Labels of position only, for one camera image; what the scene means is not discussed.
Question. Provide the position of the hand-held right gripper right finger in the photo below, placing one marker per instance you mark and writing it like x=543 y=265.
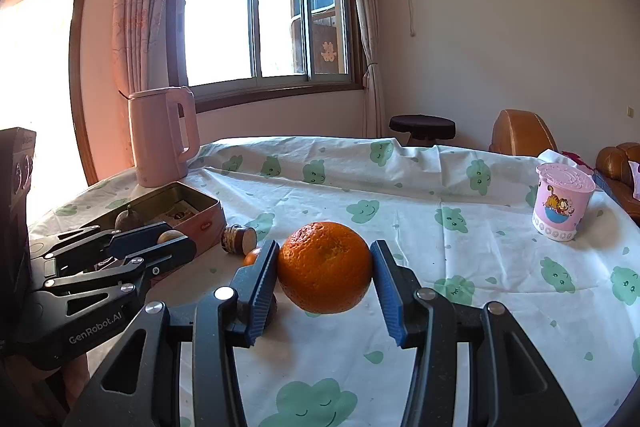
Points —
x=387 y=292

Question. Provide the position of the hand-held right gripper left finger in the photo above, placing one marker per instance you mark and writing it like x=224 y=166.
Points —
x=260 y=292

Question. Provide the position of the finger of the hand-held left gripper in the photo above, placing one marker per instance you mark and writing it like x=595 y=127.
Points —
x=135 y=238
x=170 y=254

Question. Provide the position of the sugarcane piece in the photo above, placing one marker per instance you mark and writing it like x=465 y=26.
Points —
x=170 y=237
x=239 y=239

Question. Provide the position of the large brown taro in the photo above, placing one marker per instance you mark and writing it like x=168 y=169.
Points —
x=127 y=219

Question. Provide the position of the small orange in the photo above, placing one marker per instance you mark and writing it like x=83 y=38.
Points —
x=252 y=257

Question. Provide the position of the pink metal tin box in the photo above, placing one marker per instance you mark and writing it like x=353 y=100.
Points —
x=200 y=223

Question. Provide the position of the large orange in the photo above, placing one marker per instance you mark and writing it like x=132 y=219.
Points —
x=322 y=267

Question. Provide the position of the printed paper leaflet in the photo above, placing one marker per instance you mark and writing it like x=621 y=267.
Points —
x=180 y=212

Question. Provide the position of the cloud print tablecloth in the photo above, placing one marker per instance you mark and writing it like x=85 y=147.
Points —
x=425 y=217

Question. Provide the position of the pink electric kettle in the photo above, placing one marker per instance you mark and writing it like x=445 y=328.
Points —
x=155 y=142

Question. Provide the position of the black tall box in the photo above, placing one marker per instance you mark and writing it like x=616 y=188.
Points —
x=15 y=217

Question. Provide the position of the dark round stool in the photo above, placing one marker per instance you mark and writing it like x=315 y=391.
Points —
x=422 y=126

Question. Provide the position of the wooden framed glass door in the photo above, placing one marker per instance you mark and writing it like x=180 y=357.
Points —
x=40 y=82

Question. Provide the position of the pink cartoon cup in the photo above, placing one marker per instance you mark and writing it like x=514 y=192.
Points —
x=560 y=207

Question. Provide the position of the white tissue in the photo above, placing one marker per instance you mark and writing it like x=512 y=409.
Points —
x=552 y=156

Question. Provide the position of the wide pink floral curtain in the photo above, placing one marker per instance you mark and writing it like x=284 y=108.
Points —
x=145 y=7

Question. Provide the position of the wooden framed sliding window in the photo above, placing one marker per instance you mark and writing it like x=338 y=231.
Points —
x=220 y=22

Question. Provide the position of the pink floral cloth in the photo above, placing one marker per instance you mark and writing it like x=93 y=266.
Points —
x=580 y=161

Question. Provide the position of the narrow tied pink curtain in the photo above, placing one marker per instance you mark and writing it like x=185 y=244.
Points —
x=367 y=57

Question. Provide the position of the pink paper window sticker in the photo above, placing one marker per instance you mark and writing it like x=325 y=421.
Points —
x=328 y=52

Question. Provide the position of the brown leather sofa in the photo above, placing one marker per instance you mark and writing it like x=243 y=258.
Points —
x=612 y=157

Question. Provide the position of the pink floral pillow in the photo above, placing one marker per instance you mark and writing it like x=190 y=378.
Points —
x=635 y=179

